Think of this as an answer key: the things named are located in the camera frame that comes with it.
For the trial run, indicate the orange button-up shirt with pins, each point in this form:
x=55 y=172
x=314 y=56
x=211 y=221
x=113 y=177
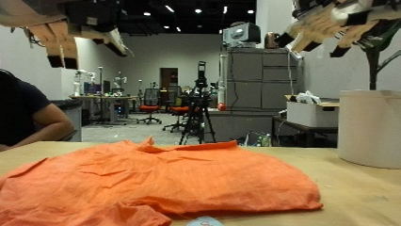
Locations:
x=167 y=179

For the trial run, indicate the white power strip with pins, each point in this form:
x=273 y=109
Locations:
x=297 y=55

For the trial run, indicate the copper electric kettle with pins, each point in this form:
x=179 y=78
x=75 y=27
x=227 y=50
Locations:
x=271 y=40

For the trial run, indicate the green potted plant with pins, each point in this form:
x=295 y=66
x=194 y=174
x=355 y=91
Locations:
x=374 y=69

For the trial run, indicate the grey box monitor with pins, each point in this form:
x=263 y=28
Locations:
x=241 y=34

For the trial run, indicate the crumpled white paper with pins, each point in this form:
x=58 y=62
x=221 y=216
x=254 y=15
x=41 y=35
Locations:
x=309 y=98

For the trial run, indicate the tall grey drawer cabinet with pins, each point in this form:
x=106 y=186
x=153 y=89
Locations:
x=259 y=81

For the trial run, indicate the long wooden work desk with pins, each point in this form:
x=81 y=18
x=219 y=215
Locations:
x=109 y=98

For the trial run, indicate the brown door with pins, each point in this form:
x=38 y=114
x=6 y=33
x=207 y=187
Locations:
x=169 y=78

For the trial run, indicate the white storage box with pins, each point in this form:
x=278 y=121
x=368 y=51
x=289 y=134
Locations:
x=311 y=114

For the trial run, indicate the grey counter with black top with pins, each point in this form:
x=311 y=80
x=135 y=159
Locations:
x=74 y=116

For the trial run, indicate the orange office chair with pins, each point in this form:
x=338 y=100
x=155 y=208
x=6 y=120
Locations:
x=150 y=107
x=179 y=109

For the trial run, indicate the person in dark shirt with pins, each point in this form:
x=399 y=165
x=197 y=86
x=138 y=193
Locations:
x=17 y=109

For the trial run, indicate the black side table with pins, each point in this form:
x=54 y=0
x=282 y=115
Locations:
x=306 y=128

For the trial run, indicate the large white plant pot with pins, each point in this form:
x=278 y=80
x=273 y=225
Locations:
x=370 y=128

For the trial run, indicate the red ball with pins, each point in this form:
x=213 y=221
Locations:
x=222 y=106

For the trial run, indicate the low grey cabinet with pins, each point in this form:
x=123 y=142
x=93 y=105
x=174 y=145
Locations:
x=238 y=125

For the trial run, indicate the green plastic bottles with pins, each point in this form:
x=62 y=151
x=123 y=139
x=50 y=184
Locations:
x=263 y=140

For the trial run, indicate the white barcode price tag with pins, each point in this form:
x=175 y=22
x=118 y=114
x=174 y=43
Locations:
x=205 y=222

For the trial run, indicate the black camera tripod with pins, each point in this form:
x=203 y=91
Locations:
x=201 y=94

